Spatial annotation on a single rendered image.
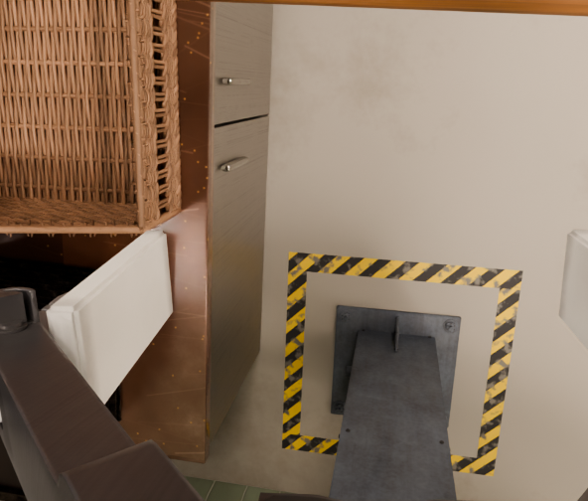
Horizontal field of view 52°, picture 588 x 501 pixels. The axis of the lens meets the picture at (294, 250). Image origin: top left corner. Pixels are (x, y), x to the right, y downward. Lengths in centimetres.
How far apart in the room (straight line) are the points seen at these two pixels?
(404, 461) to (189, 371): 41
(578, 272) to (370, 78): 133
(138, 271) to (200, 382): 92
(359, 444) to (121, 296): 100
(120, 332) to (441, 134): 137
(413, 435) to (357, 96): 79
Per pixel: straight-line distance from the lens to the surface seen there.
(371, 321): 161
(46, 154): 108
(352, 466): 109
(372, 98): 150
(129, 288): 17
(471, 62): 151
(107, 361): 16
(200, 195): 99
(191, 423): 115
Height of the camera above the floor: 150
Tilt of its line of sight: 72 degrees down
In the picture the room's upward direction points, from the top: 147 degrees counter-clockwise
